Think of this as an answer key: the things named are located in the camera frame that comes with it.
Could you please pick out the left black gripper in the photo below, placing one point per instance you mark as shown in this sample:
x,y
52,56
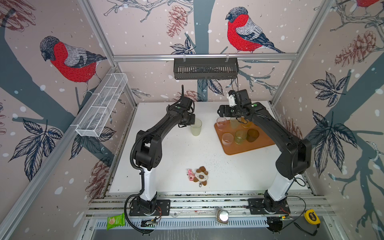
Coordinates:
x,y
192,121

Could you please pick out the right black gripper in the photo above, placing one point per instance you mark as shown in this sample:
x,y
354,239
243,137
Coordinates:
x,y
227,111

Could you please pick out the tall pale green glass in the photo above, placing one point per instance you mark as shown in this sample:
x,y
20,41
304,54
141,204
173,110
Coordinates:
x,y
196,127

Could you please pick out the pale green textured glass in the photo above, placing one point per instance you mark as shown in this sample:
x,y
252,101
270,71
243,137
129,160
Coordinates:
x,y
234,123

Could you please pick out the pink ribbed clear glass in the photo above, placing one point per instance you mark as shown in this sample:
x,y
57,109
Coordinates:
x,y
221,123

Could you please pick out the yellow clear glass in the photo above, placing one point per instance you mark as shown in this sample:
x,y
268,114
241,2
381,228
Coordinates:
x,y
246,124

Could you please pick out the bright green clear glass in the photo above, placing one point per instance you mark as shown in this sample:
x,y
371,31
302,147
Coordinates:
x,y
240,136

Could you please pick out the pink textured glass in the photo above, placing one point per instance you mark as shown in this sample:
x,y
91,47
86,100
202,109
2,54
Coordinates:
x,y
227,139

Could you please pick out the short brown textured glass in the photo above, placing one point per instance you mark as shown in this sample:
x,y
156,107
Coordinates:
x,y
252,135

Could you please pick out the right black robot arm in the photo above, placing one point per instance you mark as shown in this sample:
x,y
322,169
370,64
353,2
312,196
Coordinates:
x,y
295,155

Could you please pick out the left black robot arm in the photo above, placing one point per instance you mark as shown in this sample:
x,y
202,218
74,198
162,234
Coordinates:
x,y
146,153

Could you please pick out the brown plastic tray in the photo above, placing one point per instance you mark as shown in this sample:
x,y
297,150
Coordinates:
x,y
263,141

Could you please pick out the pink small toy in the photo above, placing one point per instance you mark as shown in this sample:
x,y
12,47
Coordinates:
x,y
191,175

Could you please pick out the silver round knob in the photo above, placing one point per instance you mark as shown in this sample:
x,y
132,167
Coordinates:
x,y
222,216

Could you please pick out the green snack packet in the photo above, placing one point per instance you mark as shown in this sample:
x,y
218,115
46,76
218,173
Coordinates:
x,y
116,221

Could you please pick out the yellow tape measure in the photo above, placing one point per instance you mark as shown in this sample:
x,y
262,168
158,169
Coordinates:
x,y
311,217

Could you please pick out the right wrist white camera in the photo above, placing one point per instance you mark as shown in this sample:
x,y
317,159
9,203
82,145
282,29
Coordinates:
x,y
231,99

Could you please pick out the black hanging wire basket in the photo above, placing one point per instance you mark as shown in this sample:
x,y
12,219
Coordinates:
x,y
206,69

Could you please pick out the brown flower plush keychain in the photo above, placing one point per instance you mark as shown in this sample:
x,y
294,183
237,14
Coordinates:
x,y
201,176

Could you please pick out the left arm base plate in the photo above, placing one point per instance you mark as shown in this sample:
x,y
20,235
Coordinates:
x,y
162,207

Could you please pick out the white mesh wall shelf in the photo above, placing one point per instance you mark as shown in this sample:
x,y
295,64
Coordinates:
x,y
98,114

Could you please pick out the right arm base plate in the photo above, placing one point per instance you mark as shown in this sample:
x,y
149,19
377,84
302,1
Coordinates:
x,y
261,206

